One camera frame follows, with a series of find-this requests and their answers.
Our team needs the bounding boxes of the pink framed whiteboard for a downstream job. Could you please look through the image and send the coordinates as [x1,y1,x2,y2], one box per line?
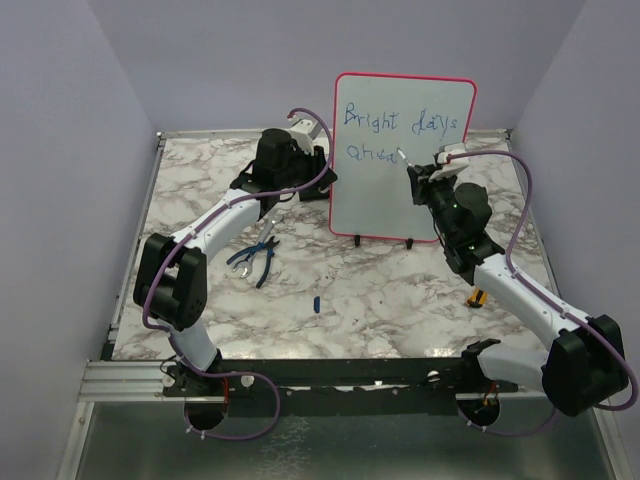
[329,72,477,242]

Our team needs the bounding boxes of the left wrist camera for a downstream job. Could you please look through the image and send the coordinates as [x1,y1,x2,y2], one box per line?
[287,115,322,154]

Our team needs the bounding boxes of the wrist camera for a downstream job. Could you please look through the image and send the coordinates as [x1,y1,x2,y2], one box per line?
[429,143,469,182]
[287,115,322,154]

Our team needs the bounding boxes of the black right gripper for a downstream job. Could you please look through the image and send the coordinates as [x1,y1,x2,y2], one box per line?
[412,163,459,243]

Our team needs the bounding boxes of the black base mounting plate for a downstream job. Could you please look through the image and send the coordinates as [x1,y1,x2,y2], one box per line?
[163,357,493,417]

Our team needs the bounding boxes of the blue white whiteboard marker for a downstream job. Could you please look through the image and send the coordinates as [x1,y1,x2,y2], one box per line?
[396,147,413,168]

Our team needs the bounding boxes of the black flat box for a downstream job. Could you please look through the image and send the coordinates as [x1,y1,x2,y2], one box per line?
[298,184,330,202]

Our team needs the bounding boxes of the blue handled pliers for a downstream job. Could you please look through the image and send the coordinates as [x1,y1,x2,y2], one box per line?
[226,236,279,290]

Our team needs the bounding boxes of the silver open-end wrench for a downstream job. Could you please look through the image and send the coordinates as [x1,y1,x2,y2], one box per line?
[232,215,283,278]

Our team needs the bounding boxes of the yellow utility knife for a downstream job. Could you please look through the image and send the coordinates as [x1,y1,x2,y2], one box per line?
[466,289,488,309]

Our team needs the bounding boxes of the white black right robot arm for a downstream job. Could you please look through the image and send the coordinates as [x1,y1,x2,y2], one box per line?
[407,165,639,417]

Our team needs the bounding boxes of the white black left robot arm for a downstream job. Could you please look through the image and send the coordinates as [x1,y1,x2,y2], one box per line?
[133,120,337,395]

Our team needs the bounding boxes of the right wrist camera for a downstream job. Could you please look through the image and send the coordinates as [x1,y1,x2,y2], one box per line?
[429,143,469,182]

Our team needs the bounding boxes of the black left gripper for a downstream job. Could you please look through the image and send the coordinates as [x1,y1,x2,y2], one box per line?
[276,141,338,192]

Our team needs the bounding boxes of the aluminium table frame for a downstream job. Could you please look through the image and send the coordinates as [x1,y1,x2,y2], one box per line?
[54,127,621,480]

